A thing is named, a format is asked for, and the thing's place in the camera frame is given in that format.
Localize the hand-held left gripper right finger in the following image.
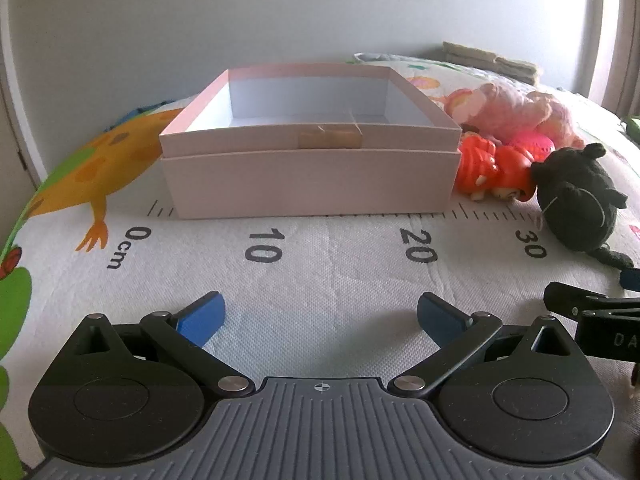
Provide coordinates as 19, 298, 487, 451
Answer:
389, 292, 573, 401

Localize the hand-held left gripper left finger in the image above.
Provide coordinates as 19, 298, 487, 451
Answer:
74, 291, 256, 399

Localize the black plush mouse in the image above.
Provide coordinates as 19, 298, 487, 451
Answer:
530, 143, 633, 268

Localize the orange doll toy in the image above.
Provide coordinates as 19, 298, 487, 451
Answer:
456, 132, 538, 203

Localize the magenta plastic basket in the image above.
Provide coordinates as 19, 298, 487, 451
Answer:
507, 131, 556, 161

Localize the pink cardboard box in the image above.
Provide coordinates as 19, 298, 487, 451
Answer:
159, 63, 462, 220

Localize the pink plush toy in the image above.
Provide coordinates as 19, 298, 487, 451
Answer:
445, 81, 586, 150

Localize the printed animal play mat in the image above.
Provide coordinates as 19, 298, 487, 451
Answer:
0, 52, 640, 480

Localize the brown tape strip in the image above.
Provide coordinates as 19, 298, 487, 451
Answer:
298, 127, 362, 150

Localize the beige curtain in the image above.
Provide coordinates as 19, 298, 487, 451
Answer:
585, 0, 640, 111

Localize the folded beige towel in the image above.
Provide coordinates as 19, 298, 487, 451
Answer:
442, 41, 541, 86

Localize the white door frame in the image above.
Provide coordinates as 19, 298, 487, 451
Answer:
0, 30, 51, 196

